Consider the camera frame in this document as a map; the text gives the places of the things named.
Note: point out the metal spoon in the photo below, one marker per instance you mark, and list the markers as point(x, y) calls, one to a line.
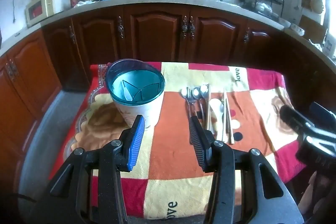
point(195, 92)
point(184, 93)
point(204, 89)

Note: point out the hanging straw brush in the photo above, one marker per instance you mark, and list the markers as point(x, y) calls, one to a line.
point(312, 1)

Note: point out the white ceramic spoon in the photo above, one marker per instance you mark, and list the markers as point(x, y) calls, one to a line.
point(215, 105)

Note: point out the wooden cutting board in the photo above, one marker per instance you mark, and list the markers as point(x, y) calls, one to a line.
point(312, 28)

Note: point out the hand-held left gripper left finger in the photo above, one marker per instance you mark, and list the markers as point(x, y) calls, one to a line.
point(136, 145)

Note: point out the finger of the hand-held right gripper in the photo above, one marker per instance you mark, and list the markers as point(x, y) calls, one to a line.
point(288, 116)

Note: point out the white utensil holder teal lid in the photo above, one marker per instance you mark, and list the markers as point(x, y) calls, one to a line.
point(136, 98)

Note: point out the cream microwave oven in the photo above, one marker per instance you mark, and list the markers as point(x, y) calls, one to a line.
point(39, 10)

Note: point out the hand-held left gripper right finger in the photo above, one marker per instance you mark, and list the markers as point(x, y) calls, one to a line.
point(198, 145)

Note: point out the brown wooden base cabinets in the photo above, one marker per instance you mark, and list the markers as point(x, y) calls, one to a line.
point(157, 35)

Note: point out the patchwork printed blanket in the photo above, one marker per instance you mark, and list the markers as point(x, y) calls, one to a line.
point(173, 150)

